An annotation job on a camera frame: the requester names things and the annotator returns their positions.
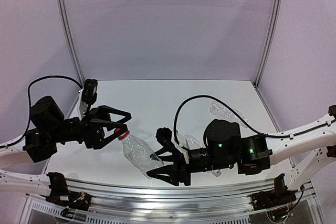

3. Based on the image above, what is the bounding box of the clear bottle with red ring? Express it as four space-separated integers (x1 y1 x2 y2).
119 134 164 179

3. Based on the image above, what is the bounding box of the red bottle cap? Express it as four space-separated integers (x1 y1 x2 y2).
114 129 130 141

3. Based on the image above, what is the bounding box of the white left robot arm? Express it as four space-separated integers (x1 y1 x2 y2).
1 96 131 197

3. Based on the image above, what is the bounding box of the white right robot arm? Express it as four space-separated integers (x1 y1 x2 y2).
146 105 335 191

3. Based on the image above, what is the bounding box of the clear bottle near front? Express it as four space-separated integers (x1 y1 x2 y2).
183 133 222 177

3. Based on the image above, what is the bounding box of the clear bottle far right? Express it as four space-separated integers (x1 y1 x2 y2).
209 100 248 128

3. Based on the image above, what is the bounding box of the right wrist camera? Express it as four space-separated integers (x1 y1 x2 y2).
172 136 190 164

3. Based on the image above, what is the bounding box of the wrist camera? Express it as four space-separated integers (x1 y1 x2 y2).
79 79 98 114
172 136 190 164

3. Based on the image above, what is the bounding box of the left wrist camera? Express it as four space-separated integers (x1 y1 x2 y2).
79 79 98 114

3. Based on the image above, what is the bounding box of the aluminium front table rail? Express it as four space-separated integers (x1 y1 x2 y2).
43 176 316 224

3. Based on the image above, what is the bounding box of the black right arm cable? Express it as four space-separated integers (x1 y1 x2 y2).
174 95 331 145

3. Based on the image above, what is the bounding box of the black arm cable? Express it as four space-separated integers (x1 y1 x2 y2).
10 75 83 146
174 95 331 145

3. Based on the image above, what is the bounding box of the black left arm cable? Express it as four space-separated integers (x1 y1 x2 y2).
10 75 83 146

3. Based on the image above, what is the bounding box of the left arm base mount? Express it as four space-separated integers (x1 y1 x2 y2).
45 172 92 219

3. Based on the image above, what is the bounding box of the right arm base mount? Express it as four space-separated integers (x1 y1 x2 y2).
251 173 305 223

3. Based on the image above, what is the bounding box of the left aluminium frame post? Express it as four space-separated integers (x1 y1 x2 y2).
57 0 85 85

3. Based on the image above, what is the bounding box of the aluminium frame post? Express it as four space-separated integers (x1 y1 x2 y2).
57 0 85 85
253 0 281 89

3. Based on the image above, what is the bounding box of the right aluminium frame post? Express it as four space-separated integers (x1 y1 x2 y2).
253 0 281 89

